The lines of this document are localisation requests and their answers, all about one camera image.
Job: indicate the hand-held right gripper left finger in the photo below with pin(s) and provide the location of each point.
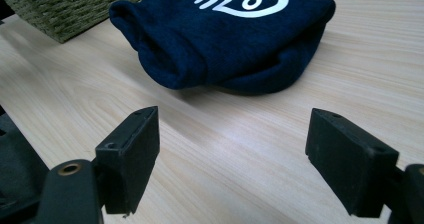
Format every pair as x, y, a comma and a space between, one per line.
128, 165

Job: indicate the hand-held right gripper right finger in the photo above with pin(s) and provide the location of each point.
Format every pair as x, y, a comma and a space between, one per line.
350, 160

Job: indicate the navy garment white print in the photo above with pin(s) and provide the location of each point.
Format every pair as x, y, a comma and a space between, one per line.
230, 40

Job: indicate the green woven basket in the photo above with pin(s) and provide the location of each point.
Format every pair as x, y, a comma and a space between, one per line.
71, 9

